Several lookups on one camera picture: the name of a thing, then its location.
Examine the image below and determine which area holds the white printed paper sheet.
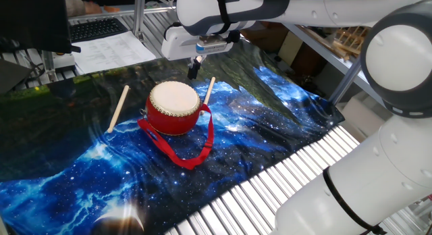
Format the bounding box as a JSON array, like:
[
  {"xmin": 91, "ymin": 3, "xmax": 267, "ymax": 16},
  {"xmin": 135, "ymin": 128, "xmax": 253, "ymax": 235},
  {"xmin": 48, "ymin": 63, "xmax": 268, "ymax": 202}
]
[{"xmin": 72, "ymin": 31, "xmax": 157, "ymax": 76}]

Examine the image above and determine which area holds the grey metal shelf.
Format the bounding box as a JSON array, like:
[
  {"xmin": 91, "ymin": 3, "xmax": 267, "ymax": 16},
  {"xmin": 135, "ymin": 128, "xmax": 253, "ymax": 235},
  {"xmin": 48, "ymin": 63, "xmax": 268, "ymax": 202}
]
[{"xmin": 283, "ymin": 22, "xmax": 385, "ymax": 106}]

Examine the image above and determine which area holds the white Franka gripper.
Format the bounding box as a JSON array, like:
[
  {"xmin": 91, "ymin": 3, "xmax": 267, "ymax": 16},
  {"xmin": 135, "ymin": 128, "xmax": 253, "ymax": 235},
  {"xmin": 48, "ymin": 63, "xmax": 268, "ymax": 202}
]
[{"xmin": 161, "ymin": 25, "xmax": 234, "ymax": 81}]

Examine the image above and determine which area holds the red drum with white head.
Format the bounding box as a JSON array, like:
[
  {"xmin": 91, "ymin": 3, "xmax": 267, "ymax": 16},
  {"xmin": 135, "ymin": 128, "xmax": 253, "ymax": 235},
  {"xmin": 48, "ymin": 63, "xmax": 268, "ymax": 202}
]
[{"xmin": 144, "ymin": 80, "xmax": 203, "ymax": 136}]

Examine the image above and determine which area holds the red drum strap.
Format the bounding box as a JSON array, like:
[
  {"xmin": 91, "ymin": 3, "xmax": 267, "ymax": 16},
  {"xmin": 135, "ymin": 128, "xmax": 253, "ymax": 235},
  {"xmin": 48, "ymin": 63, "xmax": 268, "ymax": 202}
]
[{"xmin": 137, "ymin": 103, "xmax": 215, "ymax": 171}]

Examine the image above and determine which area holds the black keyboard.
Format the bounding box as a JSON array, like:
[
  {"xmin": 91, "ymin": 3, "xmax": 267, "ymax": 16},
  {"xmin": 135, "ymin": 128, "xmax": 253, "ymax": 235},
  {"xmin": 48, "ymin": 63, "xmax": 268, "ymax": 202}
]
[{"xmin": 69, "ymin": 18, "xmax": 129, "ymax": 43}]

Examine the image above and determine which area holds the galaxy print cloth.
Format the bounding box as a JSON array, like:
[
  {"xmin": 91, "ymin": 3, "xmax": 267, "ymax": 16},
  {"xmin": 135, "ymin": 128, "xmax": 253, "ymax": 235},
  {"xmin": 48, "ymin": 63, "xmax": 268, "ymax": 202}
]
[{"xmin": 0, "ymin": 38, "xmax": 345, "ymax": 235}]

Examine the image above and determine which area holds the aluminium frame post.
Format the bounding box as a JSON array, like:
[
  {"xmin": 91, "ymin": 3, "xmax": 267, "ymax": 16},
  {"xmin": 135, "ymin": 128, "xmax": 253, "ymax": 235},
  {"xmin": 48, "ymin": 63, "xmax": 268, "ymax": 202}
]
[{"xmin": 132, "ymin": 0, "xmax": 146, "ymax": 38}]

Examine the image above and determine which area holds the slanted metal shelf post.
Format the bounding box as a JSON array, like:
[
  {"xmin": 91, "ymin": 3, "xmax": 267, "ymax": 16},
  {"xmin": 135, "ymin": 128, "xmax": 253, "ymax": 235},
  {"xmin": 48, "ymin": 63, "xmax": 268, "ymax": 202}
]
[{"xmin": 329, "ymin": 59, "xmax": 362, "ymax": 106}]

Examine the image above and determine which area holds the pale wooden drumstick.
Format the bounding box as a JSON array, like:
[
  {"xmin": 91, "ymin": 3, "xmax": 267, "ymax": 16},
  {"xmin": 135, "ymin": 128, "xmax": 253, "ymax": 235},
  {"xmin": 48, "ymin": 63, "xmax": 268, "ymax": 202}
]
[
  {"xmin": 107, "ymin": 84, "xmax": 130, "ymax": 134},
  {"xmin": 199, "ymin": 76, "xmax": 217, "ymax": 116}
]

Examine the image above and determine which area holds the dark flat panel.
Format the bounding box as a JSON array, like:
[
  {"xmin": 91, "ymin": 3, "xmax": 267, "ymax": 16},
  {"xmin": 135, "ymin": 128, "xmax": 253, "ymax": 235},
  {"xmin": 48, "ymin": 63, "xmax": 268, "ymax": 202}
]
[{"xmin": 0, "ymin": 59, "xmax": 33, "ymax": 95}]

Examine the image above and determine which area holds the black monitor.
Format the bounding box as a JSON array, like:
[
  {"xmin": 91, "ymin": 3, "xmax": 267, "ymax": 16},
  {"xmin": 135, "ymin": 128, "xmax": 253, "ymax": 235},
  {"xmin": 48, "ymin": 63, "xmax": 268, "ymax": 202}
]
[{"xmin": 0, "ymin": 0, "xmax": 82, "ymax": 54}]

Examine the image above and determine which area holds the bare person hand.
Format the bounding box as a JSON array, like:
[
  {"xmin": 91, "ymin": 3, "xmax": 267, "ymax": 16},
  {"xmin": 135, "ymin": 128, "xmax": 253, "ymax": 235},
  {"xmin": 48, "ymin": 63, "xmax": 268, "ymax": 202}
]
[{"xmin": 84, "ymin": 1, "xmax": 103, "ymax": 16}]

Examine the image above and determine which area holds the white device with post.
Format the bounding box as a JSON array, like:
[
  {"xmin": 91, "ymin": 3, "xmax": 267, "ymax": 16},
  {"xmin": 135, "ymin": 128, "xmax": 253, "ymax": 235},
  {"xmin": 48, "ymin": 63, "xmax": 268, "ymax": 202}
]
[{"xmin": 42, "ymin": 51, "xmax": 77, "ymax": 82}]

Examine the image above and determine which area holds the brown cardboard box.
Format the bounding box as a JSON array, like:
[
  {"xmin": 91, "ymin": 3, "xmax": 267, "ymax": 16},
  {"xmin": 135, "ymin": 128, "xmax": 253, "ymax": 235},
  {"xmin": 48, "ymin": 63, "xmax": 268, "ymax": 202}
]
[{"xmin": 241, "ymin": 21, "xmax": 290, "ymax": 53}]

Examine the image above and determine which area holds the wooden rack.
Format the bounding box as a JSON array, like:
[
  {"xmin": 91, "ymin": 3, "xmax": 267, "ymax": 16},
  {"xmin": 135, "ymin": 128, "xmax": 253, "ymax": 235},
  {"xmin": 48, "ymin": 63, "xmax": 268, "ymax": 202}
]
[{"xmin": 332, "ymin": 25, "xmax": 371, "ymax": 59}]

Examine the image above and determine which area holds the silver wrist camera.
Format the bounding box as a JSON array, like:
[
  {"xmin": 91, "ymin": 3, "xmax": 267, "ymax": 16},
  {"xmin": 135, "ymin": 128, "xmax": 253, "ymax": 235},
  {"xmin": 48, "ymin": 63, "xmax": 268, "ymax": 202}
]
[{"xmin": 195, "ymin": 34, "xmax": 227, "ymax": 55}]

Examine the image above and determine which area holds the grey sleeved forearm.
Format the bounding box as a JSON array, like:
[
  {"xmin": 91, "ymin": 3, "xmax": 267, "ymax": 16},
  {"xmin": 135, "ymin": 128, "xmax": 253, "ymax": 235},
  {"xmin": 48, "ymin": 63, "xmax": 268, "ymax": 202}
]
[{"xmin": 65, "ymin": 0, "xmax": 87, "ymax": 18}]

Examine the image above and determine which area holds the white foam box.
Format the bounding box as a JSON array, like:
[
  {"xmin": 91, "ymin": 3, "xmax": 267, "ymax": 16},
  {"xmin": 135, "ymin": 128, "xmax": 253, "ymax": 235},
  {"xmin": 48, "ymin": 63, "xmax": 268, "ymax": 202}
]
[{"xmin": 340, "ymin": 96, "xmax": 387, "ymax": 143}]

